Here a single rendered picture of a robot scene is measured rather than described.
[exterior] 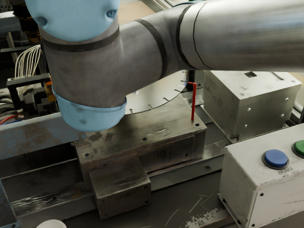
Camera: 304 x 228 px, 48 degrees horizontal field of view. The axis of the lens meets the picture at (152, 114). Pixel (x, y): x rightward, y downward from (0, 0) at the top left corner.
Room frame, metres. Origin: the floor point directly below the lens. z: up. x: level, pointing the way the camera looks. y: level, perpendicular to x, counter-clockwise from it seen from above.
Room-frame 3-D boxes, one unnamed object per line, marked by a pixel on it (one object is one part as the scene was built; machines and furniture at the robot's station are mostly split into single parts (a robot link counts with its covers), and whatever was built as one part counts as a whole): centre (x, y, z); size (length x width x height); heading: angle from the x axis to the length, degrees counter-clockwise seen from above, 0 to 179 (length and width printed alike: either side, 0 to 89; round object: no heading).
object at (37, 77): (0.63, 0.26, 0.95); 0.10 x 0.03 x 0.07; 110
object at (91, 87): (0.32, 0.05, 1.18); 0.11 x 0.08 x 0.11; 129
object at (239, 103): (0.76, -0.26, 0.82); 0.18 x 0.18 x 0.15; 20
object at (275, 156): (0.45, -0.23, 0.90); 0.04 x 0.04 x 0.02
